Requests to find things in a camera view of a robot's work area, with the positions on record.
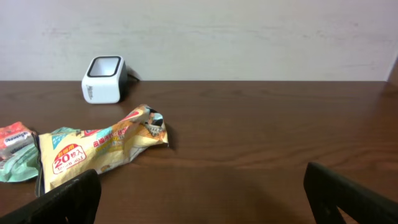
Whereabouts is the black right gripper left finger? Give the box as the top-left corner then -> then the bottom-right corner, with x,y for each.
1,169 -> 101,224

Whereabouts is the teal snack packet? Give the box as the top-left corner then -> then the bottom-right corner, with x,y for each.
1,127 -> 81,182

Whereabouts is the white barcode scanner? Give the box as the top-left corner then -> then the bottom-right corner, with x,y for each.
81,55 -> 128,104

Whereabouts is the orange small snack box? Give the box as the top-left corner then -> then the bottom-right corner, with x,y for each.
1,121 -> 34,160

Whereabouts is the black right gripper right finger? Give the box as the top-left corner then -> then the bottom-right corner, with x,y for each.
303,162 -> 397,224

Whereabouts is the yellow snack bag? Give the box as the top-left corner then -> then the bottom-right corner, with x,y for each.
35,105 -> 168,197

